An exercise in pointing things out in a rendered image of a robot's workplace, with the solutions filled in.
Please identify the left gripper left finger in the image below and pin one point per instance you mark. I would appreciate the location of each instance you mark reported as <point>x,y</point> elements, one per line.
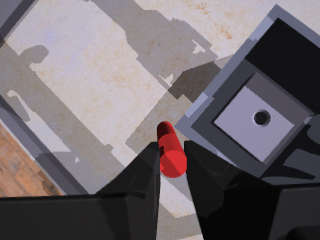
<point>98,216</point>

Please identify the red peg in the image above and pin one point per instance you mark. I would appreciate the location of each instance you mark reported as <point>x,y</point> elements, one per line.
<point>173,161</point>

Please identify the pale lavender flat plate with hole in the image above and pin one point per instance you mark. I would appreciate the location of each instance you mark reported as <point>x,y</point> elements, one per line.
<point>277,119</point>

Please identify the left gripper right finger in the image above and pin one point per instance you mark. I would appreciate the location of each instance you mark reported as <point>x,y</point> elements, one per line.
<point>232,204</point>

